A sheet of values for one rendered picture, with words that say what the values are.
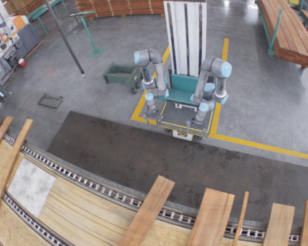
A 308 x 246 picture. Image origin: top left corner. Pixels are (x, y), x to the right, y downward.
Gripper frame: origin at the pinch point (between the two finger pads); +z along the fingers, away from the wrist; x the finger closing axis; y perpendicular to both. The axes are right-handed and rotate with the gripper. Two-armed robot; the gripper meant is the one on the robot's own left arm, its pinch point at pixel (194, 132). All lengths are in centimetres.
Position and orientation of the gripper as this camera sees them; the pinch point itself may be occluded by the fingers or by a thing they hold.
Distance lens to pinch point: 170.8
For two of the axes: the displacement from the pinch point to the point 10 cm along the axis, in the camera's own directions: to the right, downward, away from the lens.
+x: 8.8, 3.9, -2.6
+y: -4.4, 5.1, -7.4
